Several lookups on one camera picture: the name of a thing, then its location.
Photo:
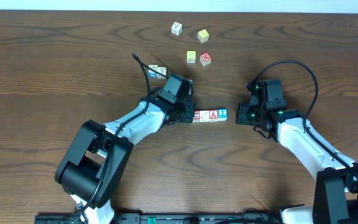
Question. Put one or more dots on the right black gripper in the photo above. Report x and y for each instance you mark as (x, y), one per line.
(242, 117)

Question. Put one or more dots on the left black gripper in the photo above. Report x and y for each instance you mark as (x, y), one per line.
(188, 112)

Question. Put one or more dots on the red letter U block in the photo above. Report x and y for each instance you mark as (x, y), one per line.
(196, 117)

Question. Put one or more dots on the white airplane block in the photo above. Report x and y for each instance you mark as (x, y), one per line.
(204, 116)

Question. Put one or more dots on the red letter A block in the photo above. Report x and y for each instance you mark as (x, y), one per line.
(213, 116)

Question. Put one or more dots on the blue letter block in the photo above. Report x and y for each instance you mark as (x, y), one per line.
(222, 114)

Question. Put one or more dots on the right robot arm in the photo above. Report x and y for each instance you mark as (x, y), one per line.
(335, 174)

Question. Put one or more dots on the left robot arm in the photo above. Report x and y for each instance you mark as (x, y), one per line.
(93, 165)

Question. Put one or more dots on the plain hand sign block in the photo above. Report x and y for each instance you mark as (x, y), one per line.
(162, 72)

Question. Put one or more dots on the blue X side block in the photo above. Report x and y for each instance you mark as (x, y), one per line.
(153, 70)

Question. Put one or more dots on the yellow block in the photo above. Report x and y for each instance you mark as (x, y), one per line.
(191, 56)
(203, 35)

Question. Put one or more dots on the red letter M block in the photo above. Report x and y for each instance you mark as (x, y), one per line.
(205, 58)

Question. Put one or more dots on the yellow top block far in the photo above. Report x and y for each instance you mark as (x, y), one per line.
(203, 35)

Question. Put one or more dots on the white block top far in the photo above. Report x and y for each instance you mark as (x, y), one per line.
(177, 28)

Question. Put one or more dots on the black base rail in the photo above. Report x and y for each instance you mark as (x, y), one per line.
(136, 218)

